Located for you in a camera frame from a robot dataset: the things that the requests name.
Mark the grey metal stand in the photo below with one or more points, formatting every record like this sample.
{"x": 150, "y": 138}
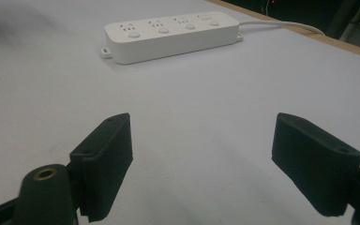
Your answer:
{"x": 354, "y": 23}

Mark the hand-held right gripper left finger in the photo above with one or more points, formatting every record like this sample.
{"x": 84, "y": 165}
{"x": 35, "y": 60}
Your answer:
{"x": 106, "y": 162}

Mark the white power strip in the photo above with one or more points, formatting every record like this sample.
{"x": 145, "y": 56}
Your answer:
{"x": 172, "y": 34}

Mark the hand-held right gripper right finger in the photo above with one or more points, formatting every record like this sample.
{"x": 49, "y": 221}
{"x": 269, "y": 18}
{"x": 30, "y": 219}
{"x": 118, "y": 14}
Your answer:
{"x": 312, "y": 162}

